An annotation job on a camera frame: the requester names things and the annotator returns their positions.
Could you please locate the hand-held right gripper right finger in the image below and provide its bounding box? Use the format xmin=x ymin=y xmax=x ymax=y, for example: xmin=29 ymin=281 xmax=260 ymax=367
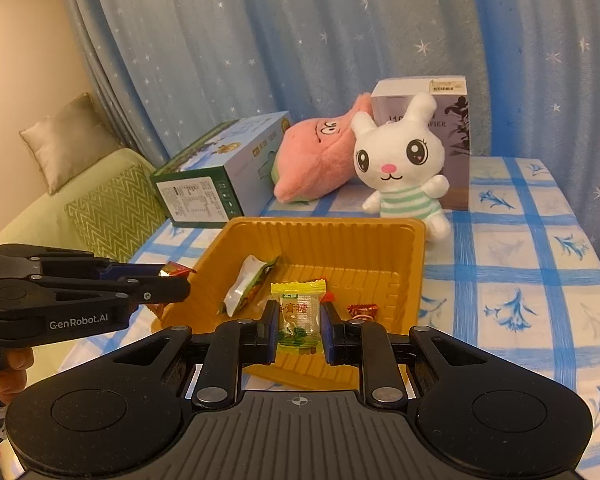
xmin=322 ymin=299 xmax=547 ymax=409

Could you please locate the red brown twisted candy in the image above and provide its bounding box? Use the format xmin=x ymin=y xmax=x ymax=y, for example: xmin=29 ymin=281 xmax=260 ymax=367
xmin=346 ymin=303 xmax=379 ymax=322

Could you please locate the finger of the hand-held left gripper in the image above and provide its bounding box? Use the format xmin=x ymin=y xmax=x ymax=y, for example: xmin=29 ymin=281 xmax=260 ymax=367
xmin=0 ymin=243 xmax=165 ymax=282
xmin=34 ymin=275 xmax=192 ymax=307

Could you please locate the pink plush toy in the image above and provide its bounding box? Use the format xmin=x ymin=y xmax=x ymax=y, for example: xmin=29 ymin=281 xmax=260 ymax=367
xmin=272 ymin=92 xmax=376 ymax=205

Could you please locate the yellow green candy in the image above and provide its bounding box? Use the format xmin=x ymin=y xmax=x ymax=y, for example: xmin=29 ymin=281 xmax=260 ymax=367
xmin=271 ymin=280 xmax=327 ymax=356

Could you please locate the blue checked tablecloth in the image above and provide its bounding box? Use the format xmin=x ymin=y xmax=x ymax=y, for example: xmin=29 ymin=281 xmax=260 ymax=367
xmin=60 ymin=156 xmax=600 ymax=480

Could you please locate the beige cushion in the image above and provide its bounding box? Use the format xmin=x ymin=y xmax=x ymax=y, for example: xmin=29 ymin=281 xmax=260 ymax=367
xmin=19 ymin=92 xmax=123 ymax=196

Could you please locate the blue starry curtain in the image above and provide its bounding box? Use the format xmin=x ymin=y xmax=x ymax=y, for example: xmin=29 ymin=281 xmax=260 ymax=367
xmin=55 ymin=0 xmax=600 ymax=266

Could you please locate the green zigzag cushion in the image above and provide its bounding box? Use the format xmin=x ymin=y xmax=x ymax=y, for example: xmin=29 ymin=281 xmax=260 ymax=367
xmin=64 ymin=164 xmax=168 ymax=251

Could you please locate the white bunny plush toy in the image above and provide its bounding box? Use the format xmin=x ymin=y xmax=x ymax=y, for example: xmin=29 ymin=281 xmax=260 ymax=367
xmin=350 ymin=91 xmax=452 ymax=243

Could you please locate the grey floral carton box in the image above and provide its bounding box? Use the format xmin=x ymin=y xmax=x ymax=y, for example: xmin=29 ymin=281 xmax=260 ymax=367
xmin=370 ymin=75 xmax=472 ymax=211

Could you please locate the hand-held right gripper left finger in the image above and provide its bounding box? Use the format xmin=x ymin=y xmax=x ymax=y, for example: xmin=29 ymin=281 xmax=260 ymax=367
xmin=54 ymin=299 xmax=280 ymax=414

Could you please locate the green and white carton box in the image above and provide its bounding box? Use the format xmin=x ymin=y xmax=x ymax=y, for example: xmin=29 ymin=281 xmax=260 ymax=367
xmin=149 ymin=111 xmax=293 ymax=226

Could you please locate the silver snack packet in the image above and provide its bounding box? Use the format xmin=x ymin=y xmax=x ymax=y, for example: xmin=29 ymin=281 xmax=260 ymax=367
xmin=223 ymin=255 xmax=280 ymax=317

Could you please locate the yellow plastic tray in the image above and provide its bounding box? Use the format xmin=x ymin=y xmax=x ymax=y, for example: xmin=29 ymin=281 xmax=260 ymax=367
xmin=150 ymin=216 xmax=427 ymax=391

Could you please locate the person's left hand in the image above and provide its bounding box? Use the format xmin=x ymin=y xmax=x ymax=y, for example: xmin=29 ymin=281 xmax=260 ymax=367
xmin=0 ymin=347 xmax=35 ymax=407

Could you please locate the light green sofa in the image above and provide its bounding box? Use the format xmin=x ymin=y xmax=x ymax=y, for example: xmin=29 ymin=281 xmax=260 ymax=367
xmin=0 ymin=147 xmax=171 ymax=261

